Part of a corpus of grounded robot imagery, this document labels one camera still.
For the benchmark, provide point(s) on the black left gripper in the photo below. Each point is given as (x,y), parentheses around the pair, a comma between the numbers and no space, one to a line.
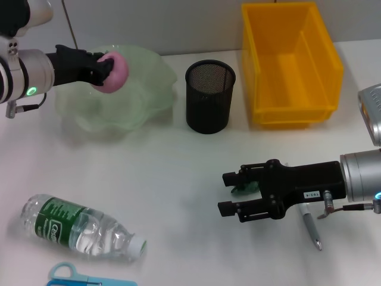
(68,65)

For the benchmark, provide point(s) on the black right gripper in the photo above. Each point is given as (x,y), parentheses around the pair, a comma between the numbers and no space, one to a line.
(297,183)

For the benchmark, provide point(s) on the pink toy peach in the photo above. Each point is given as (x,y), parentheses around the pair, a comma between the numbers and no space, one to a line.
(119,74)

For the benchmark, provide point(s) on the green plastic wrapper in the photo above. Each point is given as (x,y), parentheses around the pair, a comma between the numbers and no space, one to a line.
(248,189)

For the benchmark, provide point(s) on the clear green-label water bottle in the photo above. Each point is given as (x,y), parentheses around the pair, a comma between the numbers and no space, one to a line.
(83,229)

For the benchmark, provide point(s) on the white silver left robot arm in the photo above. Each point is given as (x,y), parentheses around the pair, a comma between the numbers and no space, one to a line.
(32,71)

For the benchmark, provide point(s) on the silver ballpoint pen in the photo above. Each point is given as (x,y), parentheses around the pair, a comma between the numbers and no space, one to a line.
(311,231)

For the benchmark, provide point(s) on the black mesh pen holder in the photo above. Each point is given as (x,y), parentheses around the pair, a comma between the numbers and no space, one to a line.
(208,104)

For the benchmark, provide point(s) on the light blue scissors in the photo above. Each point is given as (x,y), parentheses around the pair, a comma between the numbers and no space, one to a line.
(59,266)

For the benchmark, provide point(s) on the pale green wavy glass bowl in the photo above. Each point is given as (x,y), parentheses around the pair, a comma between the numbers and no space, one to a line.
(143,89)

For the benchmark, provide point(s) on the yellow plastic bin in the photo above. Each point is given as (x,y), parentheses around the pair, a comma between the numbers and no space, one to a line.
(297,89)

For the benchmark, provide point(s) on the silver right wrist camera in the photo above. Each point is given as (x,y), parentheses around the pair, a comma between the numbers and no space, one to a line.
(372,108)

